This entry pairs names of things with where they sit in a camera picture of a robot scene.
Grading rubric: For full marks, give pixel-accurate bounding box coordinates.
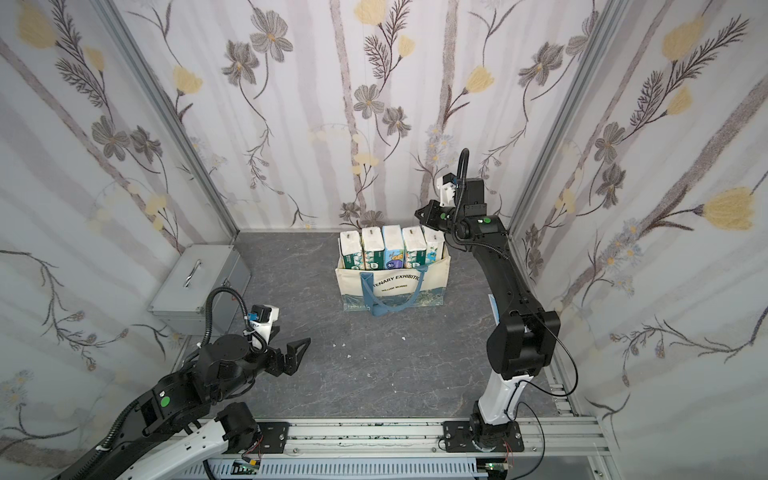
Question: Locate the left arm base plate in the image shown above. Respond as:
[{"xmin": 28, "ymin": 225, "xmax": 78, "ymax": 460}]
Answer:
[{"xmin": 243, "ymin": 421, "xmax": 290, "ymax": 456}]

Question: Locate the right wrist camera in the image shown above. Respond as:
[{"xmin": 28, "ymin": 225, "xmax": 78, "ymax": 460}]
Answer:
[{"xmin": 438, "ymin": 173, "xmax": 457, "ymax": 207}]

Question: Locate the aluminium mounting rail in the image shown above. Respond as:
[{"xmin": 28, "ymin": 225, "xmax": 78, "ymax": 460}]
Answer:
[{"xmin": 113, "ymin": 416, "xmax": 613, "ymax": 460}]

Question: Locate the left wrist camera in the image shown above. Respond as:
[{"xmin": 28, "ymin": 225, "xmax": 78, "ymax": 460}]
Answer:
[{"xmin": 244, "ymin": 305, "xmax": 280, "ymax": 350}]

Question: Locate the white slotted cable duct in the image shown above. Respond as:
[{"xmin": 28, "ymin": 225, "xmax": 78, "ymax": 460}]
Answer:
[{"xmin": 172, "ymin": 458, "xmax": 488, "ymax": 479}]

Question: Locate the blue tissue pack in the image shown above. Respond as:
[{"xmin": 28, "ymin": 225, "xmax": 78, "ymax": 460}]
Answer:
[{"xmin": 382, "ymin": 225, "xmax": 405, "ymax": 270}]

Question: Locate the grey metal box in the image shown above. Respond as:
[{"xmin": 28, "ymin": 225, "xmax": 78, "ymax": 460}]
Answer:
[{"xmin": 148, "ymin": 244, "xmax": 251, "ymax": 336}]

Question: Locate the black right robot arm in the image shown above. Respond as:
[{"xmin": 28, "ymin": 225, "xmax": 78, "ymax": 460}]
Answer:
[{"xmin": 415, "ymin": 148, "xmax": 565, "ymax": 449}]

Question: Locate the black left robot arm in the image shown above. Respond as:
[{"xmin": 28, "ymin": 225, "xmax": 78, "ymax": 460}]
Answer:
[{"xmin": 58, "ymin": 286, "xmax": 311, "ymax": 479}]

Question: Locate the cream canvas tote bag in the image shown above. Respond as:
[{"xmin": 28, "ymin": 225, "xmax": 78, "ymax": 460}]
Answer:
[{"xmin": 335, "ymin": 247, "xmax": 451, "ymax": 317}]

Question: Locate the green barcode tissue pack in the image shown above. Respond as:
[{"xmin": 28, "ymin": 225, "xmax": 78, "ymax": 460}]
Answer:
[{"xmin": 339, "ymin": 231, "xmax": 365, "ymax": 270}]

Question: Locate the elephant tissue pack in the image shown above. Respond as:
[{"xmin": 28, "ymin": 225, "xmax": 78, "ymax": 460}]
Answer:
[
  {"xmin": 361, "ymin": 227, "xmax": 386, "ymax": 270},
  {"xmin": 422, "ymin": 226, "xmax": 445, "ymax": 265},
  {"xmin": 402, "ymin": 226, "xmax": 427, "ymax": 269}
]

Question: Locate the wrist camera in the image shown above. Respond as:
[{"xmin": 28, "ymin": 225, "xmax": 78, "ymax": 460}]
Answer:
[
  {"xmin": 438, "ymin": 173, "xmax": 457, "ymax": 207},
  {"xmin": 244, "ymin": 305, "xmax": 280, "ymax": 350}
]

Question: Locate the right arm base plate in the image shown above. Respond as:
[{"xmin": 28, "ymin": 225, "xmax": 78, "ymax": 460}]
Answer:
[{"xmin": 442, "ymin": 418, "xmax": 525, "ymax": 454}]

